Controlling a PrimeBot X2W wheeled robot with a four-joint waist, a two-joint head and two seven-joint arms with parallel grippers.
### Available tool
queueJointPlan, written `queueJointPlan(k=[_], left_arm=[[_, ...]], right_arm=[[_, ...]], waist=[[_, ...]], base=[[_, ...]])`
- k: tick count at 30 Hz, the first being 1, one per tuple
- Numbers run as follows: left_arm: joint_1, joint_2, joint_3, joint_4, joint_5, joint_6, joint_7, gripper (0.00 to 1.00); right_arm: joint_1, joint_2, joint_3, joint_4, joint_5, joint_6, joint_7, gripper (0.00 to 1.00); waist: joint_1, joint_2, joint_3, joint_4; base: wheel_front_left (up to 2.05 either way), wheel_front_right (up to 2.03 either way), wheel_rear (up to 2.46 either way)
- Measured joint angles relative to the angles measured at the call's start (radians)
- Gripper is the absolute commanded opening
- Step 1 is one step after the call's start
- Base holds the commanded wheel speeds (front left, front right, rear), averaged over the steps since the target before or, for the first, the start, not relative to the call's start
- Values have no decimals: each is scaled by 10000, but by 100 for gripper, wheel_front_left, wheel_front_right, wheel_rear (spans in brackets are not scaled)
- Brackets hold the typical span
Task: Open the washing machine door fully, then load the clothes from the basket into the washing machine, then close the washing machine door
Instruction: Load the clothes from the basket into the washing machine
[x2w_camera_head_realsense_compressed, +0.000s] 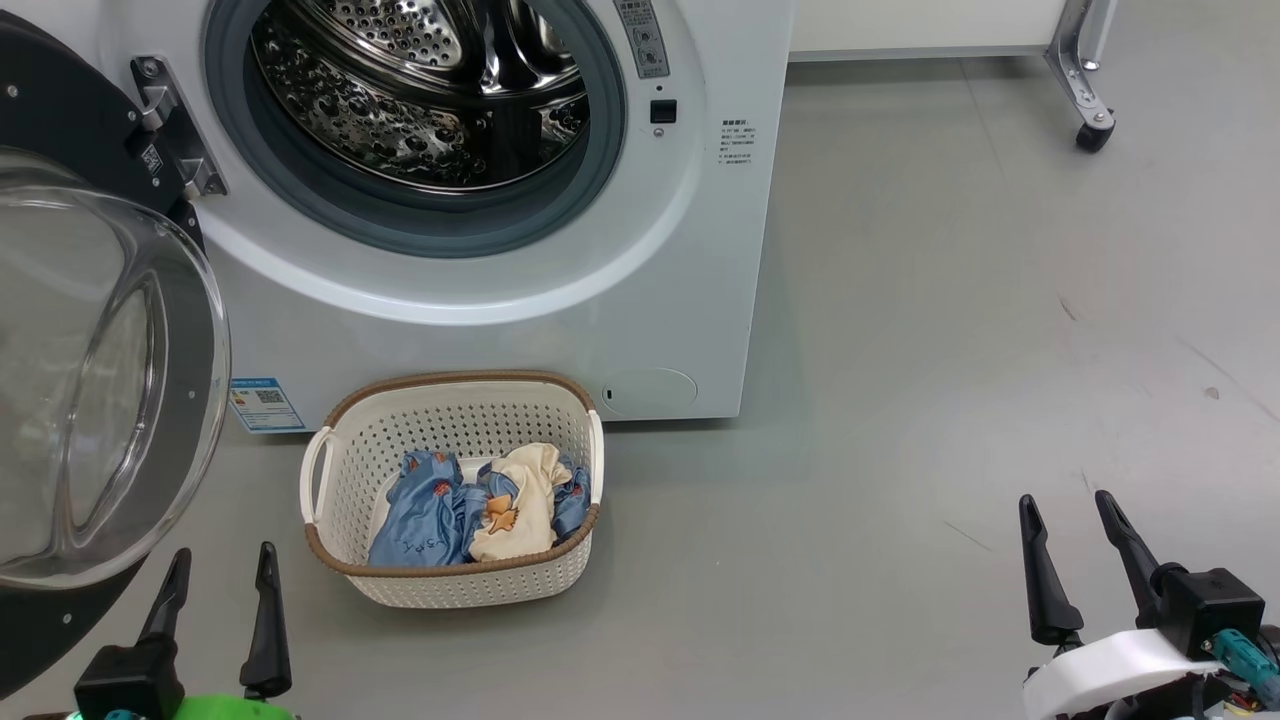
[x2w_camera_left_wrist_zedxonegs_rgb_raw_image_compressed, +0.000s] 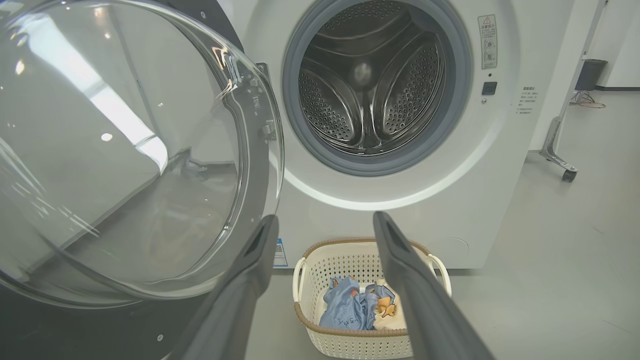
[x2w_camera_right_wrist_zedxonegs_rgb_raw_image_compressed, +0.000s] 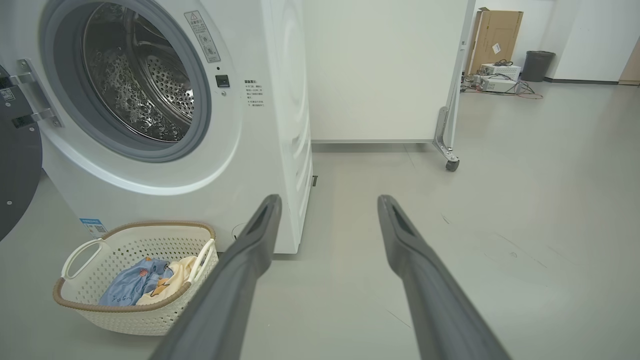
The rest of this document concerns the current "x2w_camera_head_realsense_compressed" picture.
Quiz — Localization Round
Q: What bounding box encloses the oval washer filter cover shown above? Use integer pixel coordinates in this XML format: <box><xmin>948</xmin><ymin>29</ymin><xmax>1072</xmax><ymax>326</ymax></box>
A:
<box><xmin>600</xmin><ymin>367</ymin><xmax>699</xmax><ymax>419</ymax></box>

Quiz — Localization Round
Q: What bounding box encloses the teal right camera connector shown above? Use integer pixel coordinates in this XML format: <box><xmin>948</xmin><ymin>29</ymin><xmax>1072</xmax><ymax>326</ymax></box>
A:
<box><xmin>1203</xmin><ymin>628</ymin><xmax>1280</xmax><ymax>709</ymax></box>

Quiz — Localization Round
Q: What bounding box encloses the blue and cream printed garment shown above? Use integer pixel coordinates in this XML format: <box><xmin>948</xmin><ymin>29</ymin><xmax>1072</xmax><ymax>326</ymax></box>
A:
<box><xmin>468</xmin><ymin>443</ymin><xmax>593</xmax><ymax>563</ymax></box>

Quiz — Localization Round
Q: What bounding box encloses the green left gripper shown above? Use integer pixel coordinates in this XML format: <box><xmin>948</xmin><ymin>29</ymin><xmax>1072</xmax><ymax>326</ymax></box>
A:
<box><xmin>137</xmin><ymin>542</ymin><xmax>301</xmax><ymax>720</ymax></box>

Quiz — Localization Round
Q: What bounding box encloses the black glass washing machine door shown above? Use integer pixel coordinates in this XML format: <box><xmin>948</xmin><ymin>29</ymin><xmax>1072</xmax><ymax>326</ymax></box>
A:
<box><xmin>0</xmin><ymin>20</ymin><xmax>233</xmax><ymax>701</ymax></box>

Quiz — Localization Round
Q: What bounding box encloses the white washing machine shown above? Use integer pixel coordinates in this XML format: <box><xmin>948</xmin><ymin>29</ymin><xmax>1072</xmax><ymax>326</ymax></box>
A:
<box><xmin>0</xmin><ymin>0</ymin><xmax>797</xmax><ymax>434</ymax></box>

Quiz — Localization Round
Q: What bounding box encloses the blue energy label sticker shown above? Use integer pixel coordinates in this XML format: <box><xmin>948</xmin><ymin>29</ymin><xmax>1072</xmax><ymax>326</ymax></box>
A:
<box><xmin>228</xmin><ymin>377</ymin><xmax>306</xmax><ymax>434</ymax></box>

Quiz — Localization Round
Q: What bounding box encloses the metal table leg with caster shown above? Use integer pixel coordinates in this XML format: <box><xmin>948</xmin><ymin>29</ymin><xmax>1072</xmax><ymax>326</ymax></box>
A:
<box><xmin>1045</xmin><ymin>0</ymin><xmax>1118</xmax><ymax>154</ymax></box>

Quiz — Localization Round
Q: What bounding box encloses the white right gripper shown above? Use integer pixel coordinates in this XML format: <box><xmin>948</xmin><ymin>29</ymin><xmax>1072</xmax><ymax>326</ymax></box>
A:
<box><xmin>1018</xmin><ymin>489</ymin><xmax>1226</xmax><ymax>720</ymax></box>

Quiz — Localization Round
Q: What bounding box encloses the metal door hinge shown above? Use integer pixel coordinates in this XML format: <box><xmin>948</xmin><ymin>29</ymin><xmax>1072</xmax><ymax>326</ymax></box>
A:
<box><xmin>130</xmin><ymin>55</ymin><xmax>229</xmax><ymax>199</ymax></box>

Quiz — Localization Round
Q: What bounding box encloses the cream perforated laundry basket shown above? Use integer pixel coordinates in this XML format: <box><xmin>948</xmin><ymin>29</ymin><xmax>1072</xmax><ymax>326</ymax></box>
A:
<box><xmin>299</xmin><ymin>370</ymin><xmax>606</xmax><ymax>610</ymax></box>

